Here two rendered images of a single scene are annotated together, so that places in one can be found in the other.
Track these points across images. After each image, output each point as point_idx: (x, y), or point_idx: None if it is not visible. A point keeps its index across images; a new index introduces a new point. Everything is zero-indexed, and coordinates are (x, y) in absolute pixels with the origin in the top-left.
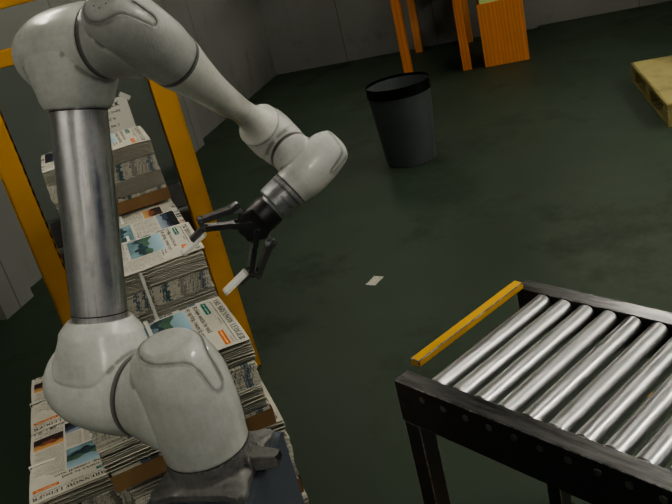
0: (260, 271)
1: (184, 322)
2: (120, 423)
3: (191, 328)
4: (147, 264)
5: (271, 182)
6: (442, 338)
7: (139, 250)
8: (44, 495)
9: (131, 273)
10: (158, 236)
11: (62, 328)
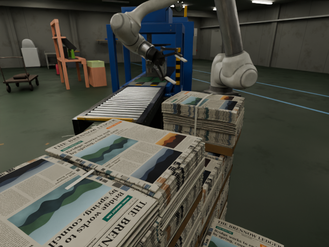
0: (162, 77)
1: (186, 100)
2: None
3: (188, 98)
4: (144, 129)
5: (149, 42)
6: (119, 118)
7: (119, 146)
8: (271, 243)
9: (160, 129)
10: (84, 150)
11: (246, 53)
